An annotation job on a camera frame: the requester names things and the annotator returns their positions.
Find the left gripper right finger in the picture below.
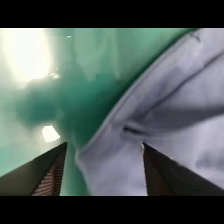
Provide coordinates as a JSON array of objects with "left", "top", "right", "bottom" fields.
[{"left": 142, "top": 142, "right": 224, "bottom": 197}]

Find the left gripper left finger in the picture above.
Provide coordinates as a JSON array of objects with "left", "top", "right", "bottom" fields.
[{"left": 0, "top": 141, "right": 68, "bottom": 197}]

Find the light blue shirt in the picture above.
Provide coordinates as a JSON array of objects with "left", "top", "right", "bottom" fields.
[{"left": 74, "top": 27, "right": 224, "bottom": 197}]

